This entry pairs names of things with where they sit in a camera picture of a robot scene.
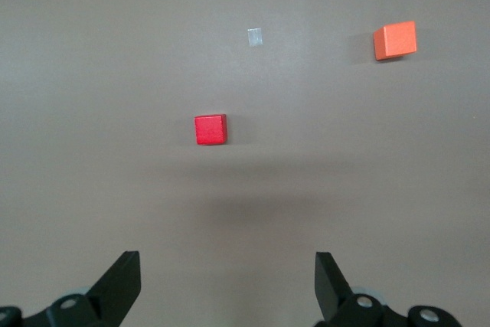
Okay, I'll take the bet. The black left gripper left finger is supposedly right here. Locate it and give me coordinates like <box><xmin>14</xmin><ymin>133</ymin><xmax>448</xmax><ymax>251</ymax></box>
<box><xmin>0</xmin><ymin>250</ymin><xmax>142</xmax><ymax>327</ymax></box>

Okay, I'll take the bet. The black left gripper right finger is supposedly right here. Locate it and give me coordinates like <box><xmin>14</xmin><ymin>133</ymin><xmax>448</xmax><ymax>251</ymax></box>
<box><xmin>313</xmin><ymin>252</ymin><xmax>462</xmax><ymax>327</ymax></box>

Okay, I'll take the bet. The red wooden block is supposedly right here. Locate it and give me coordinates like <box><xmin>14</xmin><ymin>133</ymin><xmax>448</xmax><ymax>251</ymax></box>
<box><xmin>194</xmin><ymin>113</ymin><xmax>227</xmax><ymax>147</ymax></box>

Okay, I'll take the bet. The orange wooden block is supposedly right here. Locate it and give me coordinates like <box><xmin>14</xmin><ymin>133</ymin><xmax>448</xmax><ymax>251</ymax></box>
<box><xmin>372</xmin><ymin>20</ymin><xmax>417</xmax><ymax>62</ymax></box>

